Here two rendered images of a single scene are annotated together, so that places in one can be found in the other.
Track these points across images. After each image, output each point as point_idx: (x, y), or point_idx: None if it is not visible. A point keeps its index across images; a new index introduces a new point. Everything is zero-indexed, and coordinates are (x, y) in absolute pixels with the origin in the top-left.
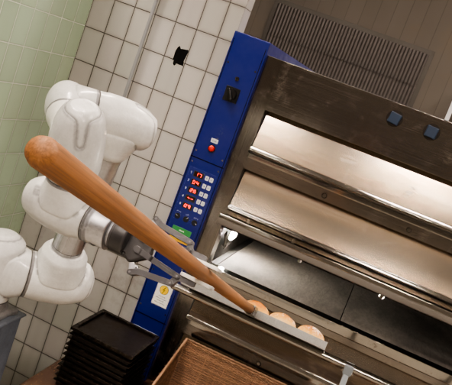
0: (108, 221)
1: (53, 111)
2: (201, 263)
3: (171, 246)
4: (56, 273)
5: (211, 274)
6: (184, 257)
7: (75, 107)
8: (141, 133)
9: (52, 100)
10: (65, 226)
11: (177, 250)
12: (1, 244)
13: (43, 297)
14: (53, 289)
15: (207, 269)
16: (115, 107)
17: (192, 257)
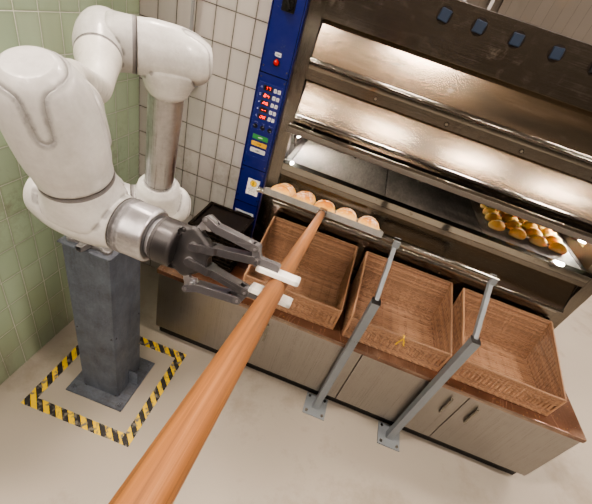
0: (140, 233)
1: (77, 52)
2: (273, 298)
3: (184, 480)
4: (154, 205)
5: (287, 284)
6: (235, 384)
7: (10, 67)
8: (195, 66)
9: (75, 36)
10: (89, 241)
11: (210, 429)
12: None
13: None
14: None
15: (281, 290)
16: (157, 37)
17: (255, 337)
